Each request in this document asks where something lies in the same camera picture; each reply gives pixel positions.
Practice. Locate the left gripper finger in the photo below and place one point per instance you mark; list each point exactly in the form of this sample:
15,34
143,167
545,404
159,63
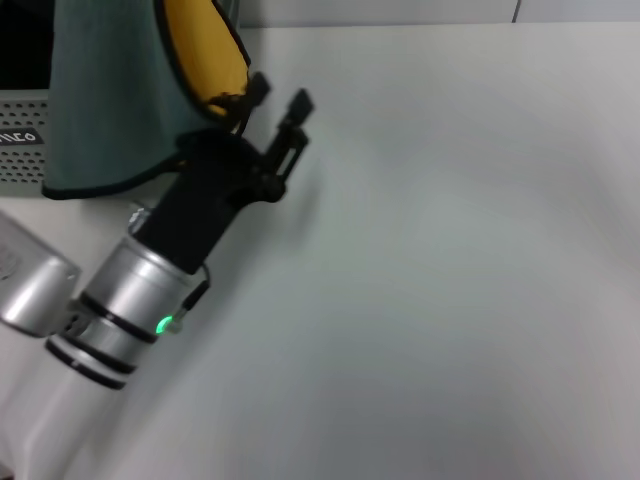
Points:
255,92
292,135

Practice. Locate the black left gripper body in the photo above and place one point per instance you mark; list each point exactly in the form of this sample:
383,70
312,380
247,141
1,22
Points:
205,200

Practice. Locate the green yellow towel black edge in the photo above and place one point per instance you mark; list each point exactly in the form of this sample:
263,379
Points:
110,100

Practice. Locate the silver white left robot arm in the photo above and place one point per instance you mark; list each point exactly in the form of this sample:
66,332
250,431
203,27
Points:
130,290

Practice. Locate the grey perforated plastic storage box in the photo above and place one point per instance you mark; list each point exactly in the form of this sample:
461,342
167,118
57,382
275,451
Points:
25,165

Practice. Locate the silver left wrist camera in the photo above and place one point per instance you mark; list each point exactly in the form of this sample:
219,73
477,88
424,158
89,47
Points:
35,285

